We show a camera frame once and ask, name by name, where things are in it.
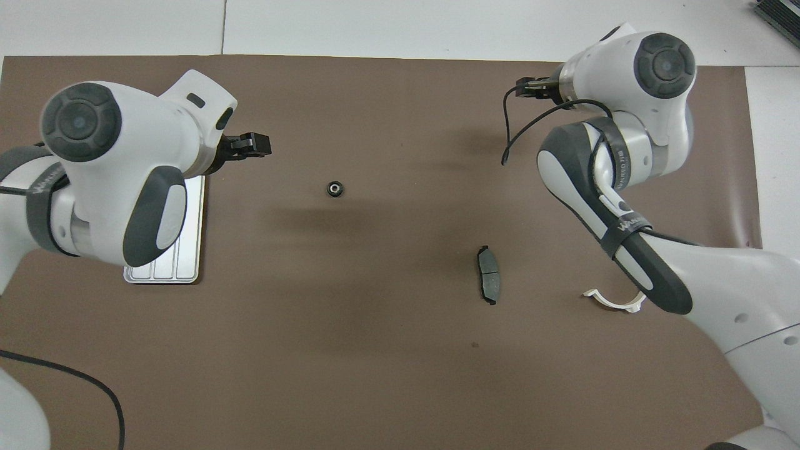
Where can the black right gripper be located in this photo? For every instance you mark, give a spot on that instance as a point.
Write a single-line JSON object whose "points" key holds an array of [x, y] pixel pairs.
{"points": [[537, 87]]}

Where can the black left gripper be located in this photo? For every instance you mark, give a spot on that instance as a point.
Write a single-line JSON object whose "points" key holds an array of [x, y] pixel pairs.
{"points": [[232, 149]]}

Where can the black bearing gear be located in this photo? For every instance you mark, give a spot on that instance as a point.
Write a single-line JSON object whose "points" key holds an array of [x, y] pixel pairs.
{"points": [[330, 189]]}

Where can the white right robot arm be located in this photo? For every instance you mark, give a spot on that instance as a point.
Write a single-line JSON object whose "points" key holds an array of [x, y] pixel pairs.
{"points": [[719, 294]]}

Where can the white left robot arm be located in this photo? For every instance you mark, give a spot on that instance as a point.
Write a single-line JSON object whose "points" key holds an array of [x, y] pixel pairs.
{"points": [[125, 156]]}

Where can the silver metal tray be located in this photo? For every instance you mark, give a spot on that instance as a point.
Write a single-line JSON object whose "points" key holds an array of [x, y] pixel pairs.
{"points": [[187, 250]]}

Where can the dark grey brake pad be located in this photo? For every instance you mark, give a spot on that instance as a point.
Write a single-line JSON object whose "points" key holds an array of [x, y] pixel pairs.
{"points": [[489, 278]]}

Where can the brown table mat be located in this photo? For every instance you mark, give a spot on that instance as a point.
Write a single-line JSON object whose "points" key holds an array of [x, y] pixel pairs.
{"points": [[375, 375]]}

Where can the dark ribbed device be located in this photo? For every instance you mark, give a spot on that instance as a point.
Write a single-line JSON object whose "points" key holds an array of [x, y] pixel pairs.
{"points": [[784, 12]]}

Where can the white curved plastic bracket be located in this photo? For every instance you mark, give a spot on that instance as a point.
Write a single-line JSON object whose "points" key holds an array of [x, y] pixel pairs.
{"points": [[603, 301]]}

